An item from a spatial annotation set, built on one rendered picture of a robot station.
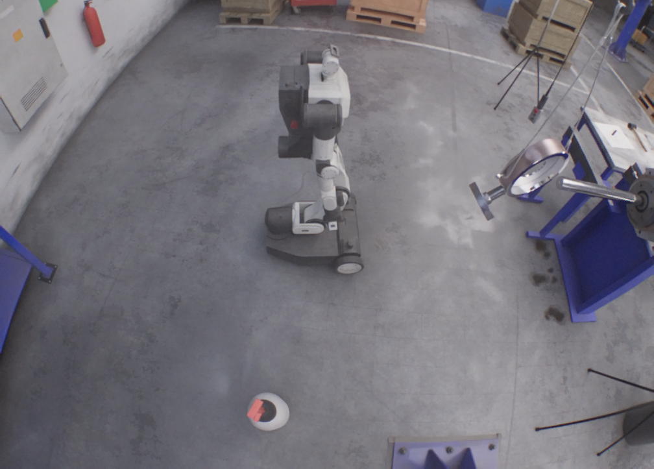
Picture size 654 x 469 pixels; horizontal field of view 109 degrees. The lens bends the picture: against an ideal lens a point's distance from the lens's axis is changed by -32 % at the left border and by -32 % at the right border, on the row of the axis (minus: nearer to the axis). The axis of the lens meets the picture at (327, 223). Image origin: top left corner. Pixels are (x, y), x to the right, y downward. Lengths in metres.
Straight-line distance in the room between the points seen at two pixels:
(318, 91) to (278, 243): 1.22
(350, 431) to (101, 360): 1.72
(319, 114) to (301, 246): 1.20
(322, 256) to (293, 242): 0.22
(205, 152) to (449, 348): 2.55
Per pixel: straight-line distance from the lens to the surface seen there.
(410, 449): 2.25
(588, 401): 3.07
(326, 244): 2.32
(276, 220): 2.22
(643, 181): 2.54
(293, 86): 1.44
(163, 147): 3.40
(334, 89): 1.43
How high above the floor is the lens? 2.19
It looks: 57 degrees down
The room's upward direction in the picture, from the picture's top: 6 degrees clockwise
